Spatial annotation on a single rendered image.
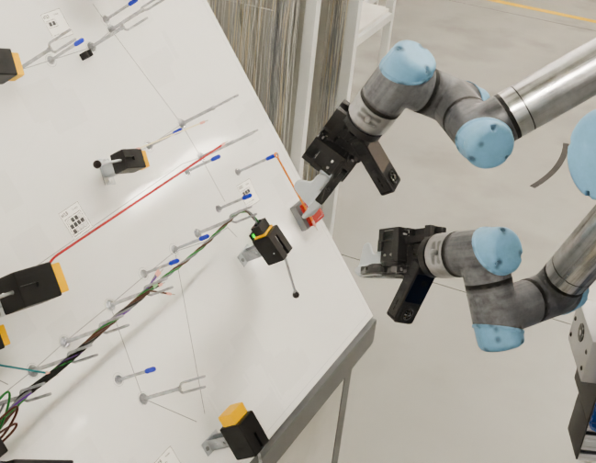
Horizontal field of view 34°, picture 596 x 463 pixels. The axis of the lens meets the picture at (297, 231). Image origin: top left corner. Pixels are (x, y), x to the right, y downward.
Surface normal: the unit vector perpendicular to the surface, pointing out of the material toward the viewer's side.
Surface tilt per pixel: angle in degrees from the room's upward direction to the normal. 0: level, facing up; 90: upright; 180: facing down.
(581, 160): 85
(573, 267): 98
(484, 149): 90
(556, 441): 0
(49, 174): 53
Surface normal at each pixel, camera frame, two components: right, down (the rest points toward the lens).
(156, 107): 0.76, -0.29
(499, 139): 0.19, 0.50
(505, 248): 0.59, -0.09
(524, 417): 0.09, -0.86
